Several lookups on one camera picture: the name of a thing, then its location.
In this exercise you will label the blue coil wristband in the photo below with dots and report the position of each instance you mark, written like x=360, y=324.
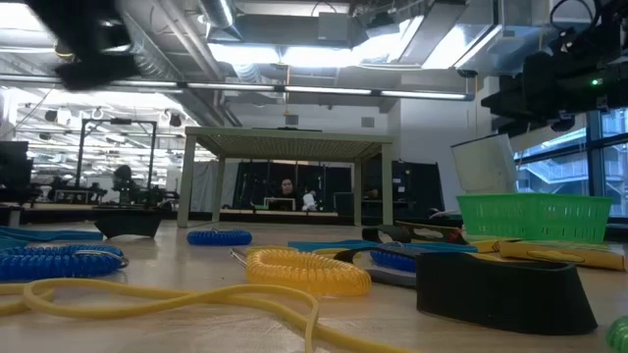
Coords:
x=392, y=260
x=219, y=237
x=54, y=265

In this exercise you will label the white background curtain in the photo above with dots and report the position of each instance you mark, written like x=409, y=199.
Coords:
x=203, y=186

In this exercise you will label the black background gantry frame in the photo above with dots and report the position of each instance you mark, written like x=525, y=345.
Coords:
x=81, y=152

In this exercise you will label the white background object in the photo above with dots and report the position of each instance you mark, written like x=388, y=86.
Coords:
x=309, y=201

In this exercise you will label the black background monitor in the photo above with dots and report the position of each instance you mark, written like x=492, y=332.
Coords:
x=15, y=171

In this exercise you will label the grey ceiling unit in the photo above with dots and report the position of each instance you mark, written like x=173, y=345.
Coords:
x=333, y=27

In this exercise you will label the light blue rubber band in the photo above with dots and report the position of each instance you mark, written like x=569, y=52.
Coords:
x=49, y=234

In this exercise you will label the green coil wristband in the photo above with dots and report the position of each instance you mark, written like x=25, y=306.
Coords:
x=619, y=336

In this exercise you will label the person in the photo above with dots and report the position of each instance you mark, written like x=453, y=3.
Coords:
x=287, y=188

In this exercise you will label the green plastic basket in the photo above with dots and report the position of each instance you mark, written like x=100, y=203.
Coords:
x=535, y=218

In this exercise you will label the small white background table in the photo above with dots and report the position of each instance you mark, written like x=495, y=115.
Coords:
x=279, y=203

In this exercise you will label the black aluminium table frame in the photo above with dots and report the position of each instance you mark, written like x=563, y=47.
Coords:
x=73, y=216

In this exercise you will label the pale green perforated metal shelf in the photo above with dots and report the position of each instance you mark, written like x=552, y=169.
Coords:
x=289, y=142

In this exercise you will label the black elastic band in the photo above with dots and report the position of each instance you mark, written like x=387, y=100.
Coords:
x=505, y=294
x=417, y=234
x=392, y=278
x=127, y=224

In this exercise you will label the silver spiral ventilation duct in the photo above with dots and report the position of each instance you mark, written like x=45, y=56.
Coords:
x=218, y=12

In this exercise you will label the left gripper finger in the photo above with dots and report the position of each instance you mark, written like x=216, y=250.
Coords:
x=98, y=71

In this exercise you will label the white cup with black rim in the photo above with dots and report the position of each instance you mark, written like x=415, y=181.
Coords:
x=483, y=164

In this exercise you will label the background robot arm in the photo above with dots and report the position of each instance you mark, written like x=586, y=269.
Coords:
x=122, y=181

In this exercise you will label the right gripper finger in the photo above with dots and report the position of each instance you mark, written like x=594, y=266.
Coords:
x=535, y=122
x=503, y=98

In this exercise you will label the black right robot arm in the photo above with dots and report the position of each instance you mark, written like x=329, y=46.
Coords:
x=611, y=34

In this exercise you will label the black ceiling camera dome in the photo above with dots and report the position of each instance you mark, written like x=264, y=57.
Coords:
x=467, y=73

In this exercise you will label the dark window frame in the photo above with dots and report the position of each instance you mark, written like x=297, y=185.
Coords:
x=593, y=162

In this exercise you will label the black backdrop panels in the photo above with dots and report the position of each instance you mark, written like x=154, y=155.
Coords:
x=417, y=186

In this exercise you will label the green and yellow crayon box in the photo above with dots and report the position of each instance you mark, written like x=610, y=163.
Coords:
x=490, y=245

